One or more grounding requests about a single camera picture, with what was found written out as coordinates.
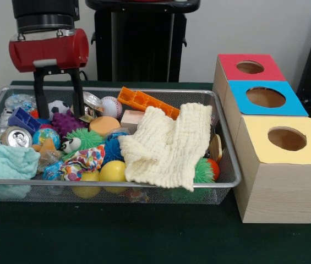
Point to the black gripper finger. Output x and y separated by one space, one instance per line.
41 96
77 93

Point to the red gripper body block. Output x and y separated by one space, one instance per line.
50 50

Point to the clear mesh bin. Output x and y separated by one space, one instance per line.
221 189

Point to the wooden box with three holes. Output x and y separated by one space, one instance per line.
279 192

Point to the small soccer ball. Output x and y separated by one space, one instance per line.
59 107

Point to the purple bumpy ball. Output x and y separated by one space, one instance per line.
66 122

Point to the small globe ball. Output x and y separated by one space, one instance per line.
46 137

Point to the green spiky toy with eyes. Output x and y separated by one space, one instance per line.
86 138

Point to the silver drink can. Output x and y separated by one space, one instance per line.
16 137

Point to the orange plastic block tray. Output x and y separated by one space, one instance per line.
141 100

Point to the colourful patterned cloth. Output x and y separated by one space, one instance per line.
85 162

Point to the light blue cloth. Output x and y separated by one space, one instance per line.
6 162

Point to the yellow ball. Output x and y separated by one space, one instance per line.
113 171

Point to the cream knitted cloth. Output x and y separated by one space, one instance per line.
160 148

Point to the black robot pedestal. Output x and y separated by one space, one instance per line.
133 41

